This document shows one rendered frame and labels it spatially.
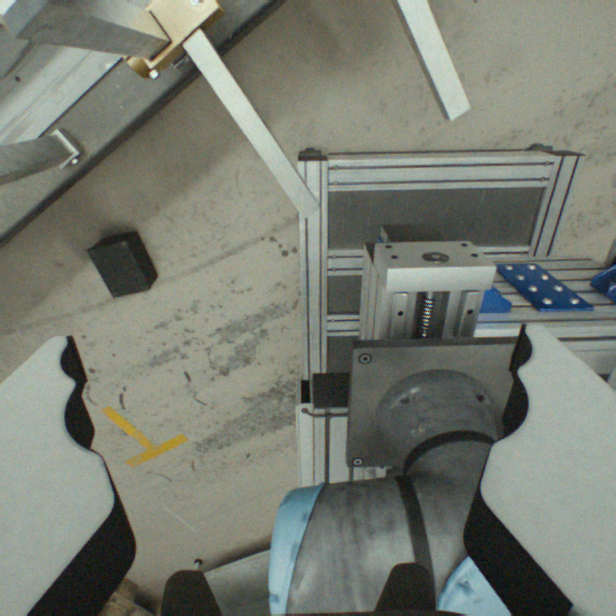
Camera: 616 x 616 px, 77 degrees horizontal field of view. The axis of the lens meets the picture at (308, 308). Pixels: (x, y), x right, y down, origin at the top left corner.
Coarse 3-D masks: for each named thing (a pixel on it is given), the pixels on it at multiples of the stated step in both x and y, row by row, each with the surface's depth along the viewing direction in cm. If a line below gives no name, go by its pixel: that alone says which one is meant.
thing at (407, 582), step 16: (176, 576) 5; (192, 576) 5; (400, 576) 5; (416, 576) 5; (176, 592) 5; (192, 592) 5; (208, 592) 5; (384, 592) 5; (400, 592) 5; (416, 592) 5; (432, 592) 5; (176, 608) 5; (192, 608) 5; (208, 608) 5; (384, 608) 5; (400, 608) 5; (416, 608) 5; (432, 608) 5
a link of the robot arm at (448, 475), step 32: (448, 448) 42; (480, 448) 41; (416, 480) 39; (448, 480) 39; (416, 512) 36; (448, 512) 36; (416, 544) 34; (448, 544) 34; (448, 576) 33; (480, 576) 32; (448, 608) 33; (480, 608) 33
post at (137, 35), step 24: (0, 0) 24; (24, 0) 24; (48, 0) 25; (72, 0) 28; (96, 0) 33; (120, 0) 39; (24, 24) 25; (48, 24) 27; (72, 24) 29; (96, 24) 32; (120, 24) 35; (144, 24) 42; (96, 48) 36; (120, 48) 40; (144, 48) 44
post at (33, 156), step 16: (16, 144) 54; (32, 144) 57; (48, 144) 60; (64, 144) 64; (0, 160) 50; (16, 160) 53; (32, 160) 55; (48, 160) 58; (64, 160) 65; (0, 176) 49; (16, 176) 54
